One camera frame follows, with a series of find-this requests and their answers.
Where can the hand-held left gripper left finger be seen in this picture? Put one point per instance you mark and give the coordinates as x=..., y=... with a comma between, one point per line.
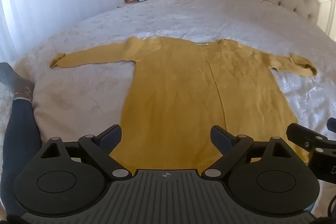
x=113, y=136

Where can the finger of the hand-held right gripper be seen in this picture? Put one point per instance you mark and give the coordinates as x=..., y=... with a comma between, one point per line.
x=302, y=134
x=332, y=125

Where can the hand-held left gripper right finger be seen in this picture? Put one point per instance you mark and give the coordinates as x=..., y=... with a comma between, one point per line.
x=220, y=138

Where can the yellow knit sweater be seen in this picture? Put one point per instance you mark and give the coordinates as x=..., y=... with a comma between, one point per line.
x=194, y=98

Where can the person's dark trouser leg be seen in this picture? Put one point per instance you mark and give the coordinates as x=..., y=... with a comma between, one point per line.
x=19, y=150

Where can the grey patterned sock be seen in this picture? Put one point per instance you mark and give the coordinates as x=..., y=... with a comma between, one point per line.
x=15, y=82

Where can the white fluffy rug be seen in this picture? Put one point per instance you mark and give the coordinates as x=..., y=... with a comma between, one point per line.
x=5, y=100

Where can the white bedspread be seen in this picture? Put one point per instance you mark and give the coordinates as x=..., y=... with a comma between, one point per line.
x=183, y=14

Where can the white nightstand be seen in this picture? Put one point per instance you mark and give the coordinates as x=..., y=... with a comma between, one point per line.
x=126, y=5

